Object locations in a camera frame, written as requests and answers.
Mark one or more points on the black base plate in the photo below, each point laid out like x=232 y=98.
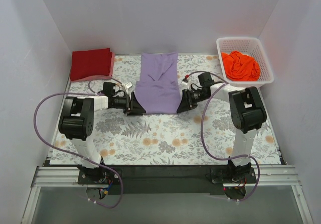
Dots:
x=167 y=179

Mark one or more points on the white plastic basket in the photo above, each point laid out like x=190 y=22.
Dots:
x=251 y=47

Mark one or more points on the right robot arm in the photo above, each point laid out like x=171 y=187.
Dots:
x=247 y=113

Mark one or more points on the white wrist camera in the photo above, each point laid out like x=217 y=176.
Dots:
x=126 y=87
x=185 y=80

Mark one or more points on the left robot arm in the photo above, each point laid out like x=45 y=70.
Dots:
x=77 y=123

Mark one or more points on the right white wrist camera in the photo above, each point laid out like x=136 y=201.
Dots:
x=185 y=80

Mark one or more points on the folded red t shirt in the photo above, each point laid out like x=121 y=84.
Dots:
x=87 y=63

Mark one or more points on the orange t shirt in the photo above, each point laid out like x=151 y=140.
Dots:
x=240 y=67

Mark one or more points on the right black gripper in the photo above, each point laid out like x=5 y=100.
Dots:
x=188 y=99

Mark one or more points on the aluminium frame rail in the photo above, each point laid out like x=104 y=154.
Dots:
x=276 y=197

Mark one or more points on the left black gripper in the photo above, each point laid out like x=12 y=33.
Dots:
x=129 y=103

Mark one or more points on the purple t shirt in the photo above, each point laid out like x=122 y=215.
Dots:
x=157 y=90

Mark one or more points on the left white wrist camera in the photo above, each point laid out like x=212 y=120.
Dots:
x=126 y=87

